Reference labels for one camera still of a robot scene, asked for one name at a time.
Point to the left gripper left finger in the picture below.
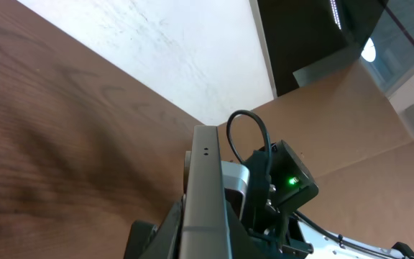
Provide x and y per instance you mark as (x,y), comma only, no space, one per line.
(164,244)

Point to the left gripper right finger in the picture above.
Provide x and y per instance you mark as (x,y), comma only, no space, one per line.
(242,246)

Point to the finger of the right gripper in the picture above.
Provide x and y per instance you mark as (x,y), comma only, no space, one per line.
(139,237)

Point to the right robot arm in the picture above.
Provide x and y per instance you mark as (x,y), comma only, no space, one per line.
(249,209)

